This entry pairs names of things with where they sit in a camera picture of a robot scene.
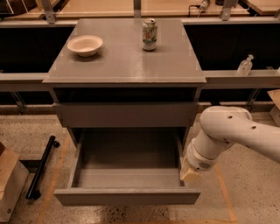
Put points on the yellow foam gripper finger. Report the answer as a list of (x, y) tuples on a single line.
[(187, 173)]

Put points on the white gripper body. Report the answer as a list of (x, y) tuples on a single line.
[(199, 161)]

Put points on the grey drawer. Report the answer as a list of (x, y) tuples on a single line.
[(126, 115), (121, 167)]

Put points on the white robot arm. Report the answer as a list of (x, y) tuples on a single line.
[(221, 128)]

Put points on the grey drawer cabinet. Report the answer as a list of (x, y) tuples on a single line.
[(145, 94)]

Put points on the grey top drawer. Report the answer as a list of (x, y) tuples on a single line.
[(126, 115)]

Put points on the clear sanitizer pump bottle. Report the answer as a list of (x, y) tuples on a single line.
[(245, 66)]

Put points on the green white soda can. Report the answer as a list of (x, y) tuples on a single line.
[(150, 32)]

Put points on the black metal bar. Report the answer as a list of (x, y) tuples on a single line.
[(33, 193)]

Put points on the white paper bowl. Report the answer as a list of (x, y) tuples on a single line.
[(85, 46)]

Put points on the brown cardboard box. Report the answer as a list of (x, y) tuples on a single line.
[(12, 180)]

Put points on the black power cable plug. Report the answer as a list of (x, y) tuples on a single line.
[(199, 7)]

